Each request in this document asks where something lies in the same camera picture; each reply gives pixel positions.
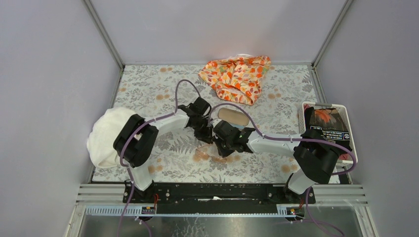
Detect light blue cleaning cloth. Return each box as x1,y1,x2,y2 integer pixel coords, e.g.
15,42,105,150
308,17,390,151
233,124,245,129

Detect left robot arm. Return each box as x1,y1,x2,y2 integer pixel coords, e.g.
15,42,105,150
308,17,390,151
113,97,212,203

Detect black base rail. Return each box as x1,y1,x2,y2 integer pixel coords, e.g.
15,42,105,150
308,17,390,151
123,181,316,214

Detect orange floral fabric pouch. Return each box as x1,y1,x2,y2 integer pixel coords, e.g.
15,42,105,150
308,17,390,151
198,54,271,106

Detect white perforated plastic basket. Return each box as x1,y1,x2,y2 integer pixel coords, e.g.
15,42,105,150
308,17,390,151
298,101,358,160

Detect plaid glasses case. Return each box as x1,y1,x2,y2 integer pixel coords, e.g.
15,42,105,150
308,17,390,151
218,108,250,127

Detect clear pink sunglasses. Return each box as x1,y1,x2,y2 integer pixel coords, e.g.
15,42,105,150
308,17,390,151
193,144,227,163

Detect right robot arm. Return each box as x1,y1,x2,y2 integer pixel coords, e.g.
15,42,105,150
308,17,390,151
211,119,339,203

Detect dark clothing in basket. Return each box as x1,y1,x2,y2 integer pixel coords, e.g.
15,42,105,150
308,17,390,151
304,107,353,151

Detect white towel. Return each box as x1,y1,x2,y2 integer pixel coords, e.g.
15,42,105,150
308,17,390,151
86,107,136,168

